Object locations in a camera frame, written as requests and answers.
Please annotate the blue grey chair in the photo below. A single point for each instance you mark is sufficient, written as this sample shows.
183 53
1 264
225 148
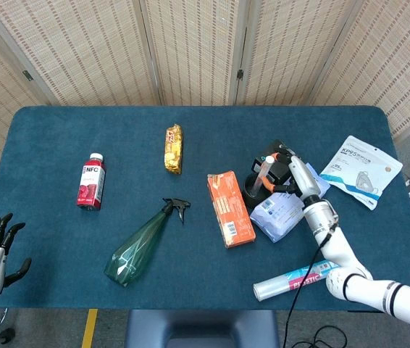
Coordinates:
201 326

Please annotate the gold foil snack pack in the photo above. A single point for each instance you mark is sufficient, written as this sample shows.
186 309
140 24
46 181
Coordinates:
173 148

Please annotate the right silver orange-tipped robot hand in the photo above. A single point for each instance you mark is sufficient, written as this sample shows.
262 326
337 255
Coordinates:
304 177

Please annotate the red NFC juice bottle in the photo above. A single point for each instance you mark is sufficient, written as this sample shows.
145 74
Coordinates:
91 181

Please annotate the yellow floor tape strip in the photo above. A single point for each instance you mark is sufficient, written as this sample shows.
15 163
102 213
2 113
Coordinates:
90 328

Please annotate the woven bamboo folding screen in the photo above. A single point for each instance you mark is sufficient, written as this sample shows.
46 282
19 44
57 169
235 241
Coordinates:
190 54

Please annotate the black screen hinge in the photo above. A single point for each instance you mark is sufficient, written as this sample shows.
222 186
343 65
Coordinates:
240 74
27 75

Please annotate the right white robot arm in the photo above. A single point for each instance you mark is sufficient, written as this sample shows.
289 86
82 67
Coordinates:
335 246

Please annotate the green spray bottle black trigger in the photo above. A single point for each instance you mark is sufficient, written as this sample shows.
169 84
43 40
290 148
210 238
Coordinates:
136 243

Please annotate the clear test tube white cap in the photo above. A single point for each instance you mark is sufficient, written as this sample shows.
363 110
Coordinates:
263 174

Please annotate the orange cardboard box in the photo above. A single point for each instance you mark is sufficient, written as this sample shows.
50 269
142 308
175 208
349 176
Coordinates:
232 210

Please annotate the clear plastic bag roll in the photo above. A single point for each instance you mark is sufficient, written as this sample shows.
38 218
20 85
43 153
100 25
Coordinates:
281 284

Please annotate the blue felt table mat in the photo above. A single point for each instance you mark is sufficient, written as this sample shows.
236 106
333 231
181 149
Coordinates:
45 145

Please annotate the black product box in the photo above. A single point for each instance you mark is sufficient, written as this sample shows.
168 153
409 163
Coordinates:
257 166

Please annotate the white KP95 mask bag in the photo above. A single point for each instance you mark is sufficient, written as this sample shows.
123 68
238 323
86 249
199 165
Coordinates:
360 170

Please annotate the black pen holder cup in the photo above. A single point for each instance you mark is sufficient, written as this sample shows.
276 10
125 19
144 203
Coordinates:
252 201

